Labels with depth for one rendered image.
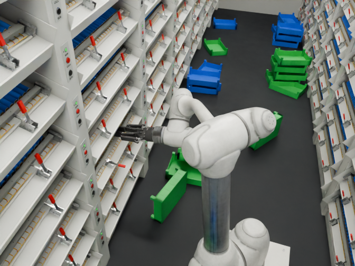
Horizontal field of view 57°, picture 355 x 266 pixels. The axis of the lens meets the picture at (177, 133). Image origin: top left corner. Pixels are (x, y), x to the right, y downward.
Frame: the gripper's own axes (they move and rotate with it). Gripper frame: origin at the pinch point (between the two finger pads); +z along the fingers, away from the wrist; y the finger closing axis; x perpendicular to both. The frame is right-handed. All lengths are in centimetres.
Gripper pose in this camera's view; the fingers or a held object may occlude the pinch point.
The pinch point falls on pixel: (117, 131)
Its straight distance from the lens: 171.8
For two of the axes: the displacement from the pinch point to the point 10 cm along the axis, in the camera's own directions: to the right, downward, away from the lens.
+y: -2.3, 6.2, -7.5
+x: 0.8, 7.8, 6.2
